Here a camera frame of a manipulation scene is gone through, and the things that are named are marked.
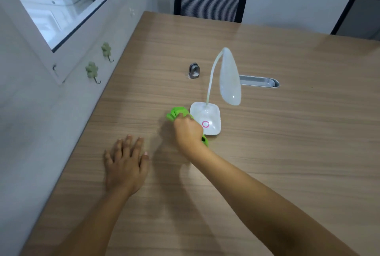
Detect green cleaning cloth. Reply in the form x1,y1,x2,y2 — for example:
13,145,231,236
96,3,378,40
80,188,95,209
166,106,209,148

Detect person's right hand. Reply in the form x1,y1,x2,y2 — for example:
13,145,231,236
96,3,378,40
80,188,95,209
173,113,205,156

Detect small grey metal sharpener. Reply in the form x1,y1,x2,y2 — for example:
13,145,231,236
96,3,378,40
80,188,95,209
188,63,201,79

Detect green clover wall hook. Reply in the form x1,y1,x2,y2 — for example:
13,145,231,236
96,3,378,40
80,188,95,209
101,42,115,63
85,62,102,84

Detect grey desk cable grommet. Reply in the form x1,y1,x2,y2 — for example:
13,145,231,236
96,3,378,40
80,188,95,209
239,75,280,88

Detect white framed window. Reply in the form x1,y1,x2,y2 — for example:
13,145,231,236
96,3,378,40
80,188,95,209
0,0,146,85

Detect person's right forearm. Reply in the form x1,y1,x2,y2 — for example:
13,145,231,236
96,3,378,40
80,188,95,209
183,146,359,256

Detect person's left forearm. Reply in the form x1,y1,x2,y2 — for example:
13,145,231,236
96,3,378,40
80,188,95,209
51,186,132,256

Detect white desk lamp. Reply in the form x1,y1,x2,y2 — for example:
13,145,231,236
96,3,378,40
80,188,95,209
190,47,242,136

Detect person's left hand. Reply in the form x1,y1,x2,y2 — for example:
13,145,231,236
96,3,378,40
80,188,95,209
104,135,149,197

